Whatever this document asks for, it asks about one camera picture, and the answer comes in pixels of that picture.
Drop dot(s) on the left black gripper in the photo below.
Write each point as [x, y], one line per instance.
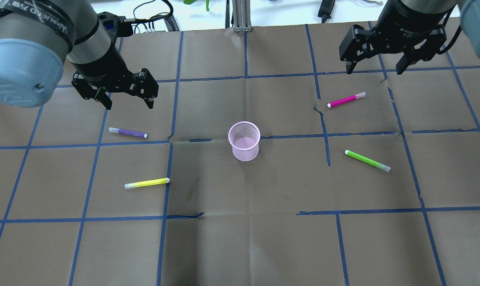
[101, 63]

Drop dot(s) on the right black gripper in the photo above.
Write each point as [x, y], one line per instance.
[410, 20]

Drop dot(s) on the purple pen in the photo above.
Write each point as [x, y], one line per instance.
[128, 132]

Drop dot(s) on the pink pen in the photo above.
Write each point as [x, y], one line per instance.
[346, 100]

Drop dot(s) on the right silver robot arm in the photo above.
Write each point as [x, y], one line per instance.
[463, 16]

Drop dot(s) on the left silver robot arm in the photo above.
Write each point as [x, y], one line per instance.
[38, 36]

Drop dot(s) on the pink mesh cup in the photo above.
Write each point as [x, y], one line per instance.
[244, 137]

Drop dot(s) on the yellow pen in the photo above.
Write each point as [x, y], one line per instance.
[147, 183]

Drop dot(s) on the green pen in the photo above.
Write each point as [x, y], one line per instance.
[367, 160]

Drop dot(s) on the aluminium frame post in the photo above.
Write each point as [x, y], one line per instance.
[241, 16]

